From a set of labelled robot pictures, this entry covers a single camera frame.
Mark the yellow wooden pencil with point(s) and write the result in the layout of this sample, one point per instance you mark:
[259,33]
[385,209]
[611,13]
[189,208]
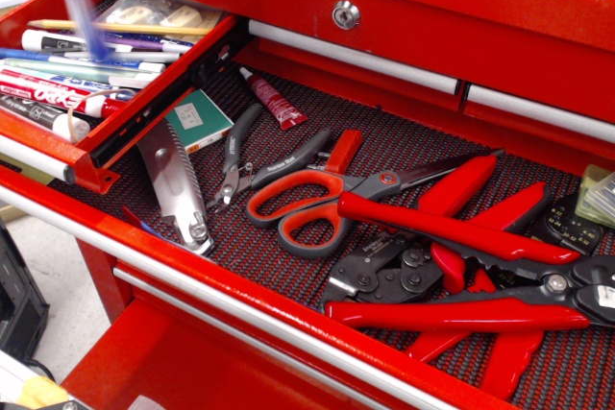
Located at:
[49,24]

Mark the black Expo marker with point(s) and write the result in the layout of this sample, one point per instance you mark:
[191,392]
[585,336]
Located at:
[56,121]

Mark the silver utility knife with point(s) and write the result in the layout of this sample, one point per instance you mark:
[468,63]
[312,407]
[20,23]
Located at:
[176,186]

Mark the silver drawer lock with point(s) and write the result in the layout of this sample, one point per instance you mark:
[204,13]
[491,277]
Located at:
[346,15]

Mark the purple pen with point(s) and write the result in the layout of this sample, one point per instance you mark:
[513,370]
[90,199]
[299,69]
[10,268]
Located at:
[149,42]

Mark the white black-label marker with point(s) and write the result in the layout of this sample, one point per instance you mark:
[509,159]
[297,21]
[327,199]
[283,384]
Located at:
[35,40]

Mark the clear green small case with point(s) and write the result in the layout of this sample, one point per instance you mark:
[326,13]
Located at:
[596,196]

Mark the bag of erasers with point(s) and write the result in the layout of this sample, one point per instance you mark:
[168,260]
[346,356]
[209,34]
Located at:
[166,13]

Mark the green small box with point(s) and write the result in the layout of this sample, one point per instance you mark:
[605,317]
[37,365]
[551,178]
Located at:
[198,121]

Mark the black wire gauge tool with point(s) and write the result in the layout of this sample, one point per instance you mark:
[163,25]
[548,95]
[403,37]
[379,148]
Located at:
[559,225]

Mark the grey handled flush cutters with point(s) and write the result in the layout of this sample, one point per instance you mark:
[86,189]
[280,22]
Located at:
[241,174]

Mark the red open upper drawer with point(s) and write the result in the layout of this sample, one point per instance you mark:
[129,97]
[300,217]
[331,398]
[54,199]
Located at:
[88,162]

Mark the small red block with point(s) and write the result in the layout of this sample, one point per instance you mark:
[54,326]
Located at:
[343,152]

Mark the pale green marker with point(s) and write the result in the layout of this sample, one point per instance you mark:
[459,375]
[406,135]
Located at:
[105,75]

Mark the black box on floor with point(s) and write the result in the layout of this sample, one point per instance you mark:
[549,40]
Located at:
[24,311]

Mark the red Expo marker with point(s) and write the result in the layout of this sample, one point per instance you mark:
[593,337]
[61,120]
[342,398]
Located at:
[36,89]

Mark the red tool chest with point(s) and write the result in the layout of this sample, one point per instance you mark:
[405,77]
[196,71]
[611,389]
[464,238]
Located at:
[422,80]

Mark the red threadlocker tube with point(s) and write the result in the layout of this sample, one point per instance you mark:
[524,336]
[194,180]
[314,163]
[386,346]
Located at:
[283,111]

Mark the red large tool drawer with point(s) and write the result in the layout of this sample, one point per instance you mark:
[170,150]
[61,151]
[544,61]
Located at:
[192,266]

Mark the tan rubber band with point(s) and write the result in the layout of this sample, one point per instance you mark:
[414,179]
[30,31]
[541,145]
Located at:
[99,104]

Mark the red and grey scissors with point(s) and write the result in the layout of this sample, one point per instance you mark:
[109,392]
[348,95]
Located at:
[296,215]

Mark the red handled wire stripper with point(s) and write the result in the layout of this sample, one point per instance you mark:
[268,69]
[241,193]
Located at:
[569,291]

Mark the blue and white marker pen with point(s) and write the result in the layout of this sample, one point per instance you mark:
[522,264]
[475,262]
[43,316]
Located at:
[80,13]

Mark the blue white thin marker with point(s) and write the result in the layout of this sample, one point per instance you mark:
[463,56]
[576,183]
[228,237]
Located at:
[7,53]

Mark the black red drawer liner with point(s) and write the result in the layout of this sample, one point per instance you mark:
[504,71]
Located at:
[384,141]

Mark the red handled black crimper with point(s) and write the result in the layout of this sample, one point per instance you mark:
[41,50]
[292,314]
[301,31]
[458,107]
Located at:
[399,267]

